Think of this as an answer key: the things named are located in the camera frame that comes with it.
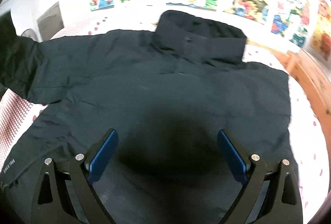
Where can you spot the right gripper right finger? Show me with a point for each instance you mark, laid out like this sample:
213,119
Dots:
282,202

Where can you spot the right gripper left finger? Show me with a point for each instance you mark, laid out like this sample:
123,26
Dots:
51,201

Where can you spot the large black jacket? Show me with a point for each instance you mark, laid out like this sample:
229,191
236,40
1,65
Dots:
167,93

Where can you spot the pink patterned bed quilt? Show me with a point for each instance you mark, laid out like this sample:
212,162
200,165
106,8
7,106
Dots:
311,165

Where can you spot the yellow bear drawing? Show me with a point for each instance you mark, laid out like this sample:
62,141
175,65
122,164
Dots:
321,34

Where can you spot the grey electric fan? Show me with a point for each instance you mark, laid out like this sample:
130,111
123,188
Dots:
30,33

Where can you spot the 2024 dragon drawing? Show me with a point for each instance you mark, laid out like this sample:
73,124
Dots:
291,20

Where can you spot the wooden bed frame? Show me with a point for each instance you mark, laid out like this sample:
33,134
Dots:
309,75

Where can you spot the grey board against wall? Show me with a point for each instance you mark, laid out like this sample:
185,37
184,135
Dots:
50,22

